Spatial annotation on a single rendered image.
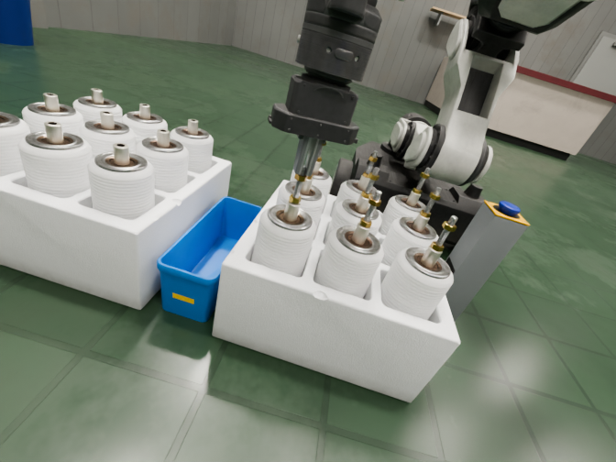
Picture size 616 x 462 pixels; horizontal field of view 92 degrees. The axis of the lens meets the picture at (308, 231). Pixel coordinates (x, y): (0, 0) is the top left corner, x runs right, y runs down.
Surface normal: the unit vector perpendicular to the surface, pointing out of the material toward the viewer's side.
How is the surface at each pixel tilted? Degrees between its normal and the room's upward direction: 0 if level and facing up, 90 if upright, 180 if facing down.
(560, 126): 90
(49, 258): 90
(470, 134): 51
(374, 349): 90
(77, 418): 0
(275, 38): 90
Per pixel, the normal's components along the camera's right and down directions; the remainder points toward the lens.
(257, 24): -0.15, 0.49
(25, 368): 0.25, -0.82
